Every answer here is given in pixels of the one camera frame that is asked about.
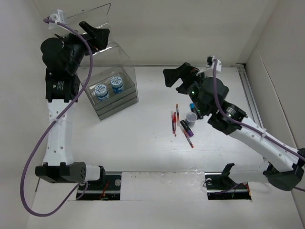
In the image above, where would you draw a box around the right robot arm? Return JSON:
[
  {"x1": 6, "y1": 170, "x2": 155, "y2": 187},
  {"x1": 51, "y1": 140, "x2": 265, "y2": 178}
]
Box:
[{"x1": 163, "y1": 57, "x2": 305, "y2": 193}]

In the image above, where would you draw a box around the blue capped marker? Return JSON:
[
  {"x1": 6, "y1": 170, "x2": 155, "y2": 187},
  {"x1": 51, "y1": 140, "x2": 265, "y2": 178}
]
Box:
[{"x1": 189, "y1": 103, "x2": 197, "y2": 114}]

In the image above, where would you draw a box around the purple highlighter marker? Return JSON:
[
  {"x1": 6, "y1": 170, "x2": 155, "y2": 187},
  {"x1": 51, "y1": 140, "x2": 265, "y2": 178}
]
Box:
[{"x1": 180, "y1": 120, "x2": 194, "y2": 137}]

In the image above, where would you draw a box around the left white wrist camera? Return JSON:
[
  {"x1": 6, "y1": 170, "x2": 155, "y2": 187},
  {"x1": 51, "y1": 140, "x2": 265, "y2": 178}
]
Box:
[{"x1": 48, "y1": 9, "x2": 67, "y2": 24}]

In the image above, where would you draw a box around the clear acrylic drawer organizer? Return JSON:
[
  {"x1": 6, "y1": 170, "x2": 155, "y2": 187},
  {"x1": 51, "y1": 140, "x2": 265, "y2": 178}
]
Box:
[{"x1": 49, "y1": 2, "x2": 139, "y2": 122}]

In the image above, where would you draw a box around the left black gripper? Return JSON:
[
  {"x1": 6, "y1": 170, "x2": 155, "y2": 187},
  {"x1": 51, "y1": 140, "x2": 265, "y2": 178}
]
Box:
[{"x1": 56, "y1": 21, "x2": 109, "y2": 74}]

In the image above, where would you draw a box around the small dark glitter jar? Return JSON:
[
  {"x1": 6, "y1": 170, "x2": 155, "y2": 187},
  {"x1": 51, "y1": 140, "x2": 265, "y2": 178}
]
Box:
[{"x1": 185, "y1": 112, "x2": 197, "y2": 126}]

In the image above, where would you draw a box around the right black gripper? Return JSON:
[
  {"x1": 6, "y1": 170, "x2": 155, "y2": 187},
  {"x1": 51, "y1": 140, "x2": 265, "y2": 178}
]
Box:
[{"x1": 163, "y1": 62, "x2": 211, "y2": 116}]

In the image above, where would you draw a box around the red pen middle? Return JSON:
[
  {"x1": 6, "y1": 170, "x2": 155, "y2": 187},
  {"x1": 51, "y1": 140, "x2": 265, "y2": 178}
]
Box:
[{"x1": 174, "y1": 104, "x2": 180, "y2": 136}]

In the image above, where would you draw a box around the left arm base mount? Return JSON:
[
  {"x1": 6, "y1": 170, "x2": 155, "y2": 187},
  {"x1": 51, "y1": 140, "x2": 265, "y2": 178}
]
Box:
[{"x1": 76, "y1": 172, "x2": 122, "y2": 201}]

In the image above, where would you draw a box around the blue slime jar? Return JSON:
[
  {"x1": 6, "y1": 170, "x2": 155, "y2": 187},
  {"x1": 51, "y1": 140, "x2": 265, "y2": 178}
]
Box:
[
  {"x1": 110, "y1": 76, "x2": 124, "y2": 94},
  {"x1": 94, "y1": 84, "x2": 109, "y2": 102}
]

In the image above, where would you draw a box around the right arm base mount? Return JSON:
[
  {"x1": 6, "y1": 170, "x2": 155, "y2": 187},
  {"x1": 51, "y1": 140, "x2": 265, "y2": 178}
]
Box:
[{"x1": 203, "y1": 163, "x2": 252, "y2": 200}]

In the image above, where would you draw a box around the red pen lower right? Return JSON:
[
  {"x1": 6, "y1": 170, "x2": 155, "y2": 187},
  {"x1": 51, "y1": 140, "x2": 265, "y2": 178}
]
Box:
[{"x1": 183, "y1": 130, "x2": 194, "y2": 148}]

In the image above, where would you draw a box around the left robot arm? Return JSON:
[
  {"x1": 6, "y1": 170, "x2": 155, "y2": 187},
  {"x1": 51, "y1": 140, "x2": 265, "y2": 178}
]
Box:
[{"x1": 35, "y1": 21, "x2": 110, "y2": 189}]

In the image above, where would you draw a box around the aluminium rail right side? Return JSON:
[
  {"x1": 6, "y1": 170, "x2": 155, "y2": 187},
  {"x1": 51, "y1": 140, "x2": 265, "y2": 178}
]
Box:
[{"x1": 237, "y1": 64, "x2": 266, "y2": 141}]

